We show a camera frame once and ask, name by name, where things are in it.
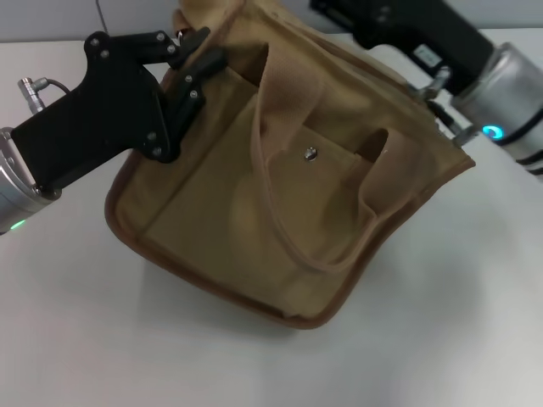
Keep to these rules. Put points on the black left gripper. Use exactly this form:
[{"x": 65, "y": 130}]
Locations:
[{"x": 106, "y": 110}]

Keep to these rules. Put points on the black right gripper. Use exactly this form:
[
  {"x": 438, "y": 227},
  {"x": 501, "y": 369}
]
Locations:
[{"x": 415, "y": 25}]

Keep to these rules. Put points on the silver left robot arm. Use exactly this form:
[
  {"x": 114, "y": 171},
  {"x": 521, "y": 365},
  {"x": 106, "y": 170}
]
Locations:
[{"x": 17, "y": 191}]

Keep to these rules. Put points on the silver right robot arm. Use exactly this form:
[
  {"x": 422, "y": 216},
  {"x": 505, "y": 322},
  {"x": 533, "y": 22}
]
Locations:
[{"x": 509, "y": 93}]

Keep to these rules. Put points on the khaki canvas food bag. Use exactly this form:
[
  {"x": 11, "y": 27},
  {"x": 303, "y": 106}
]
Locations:
[{"x": 271, "y": 191}]

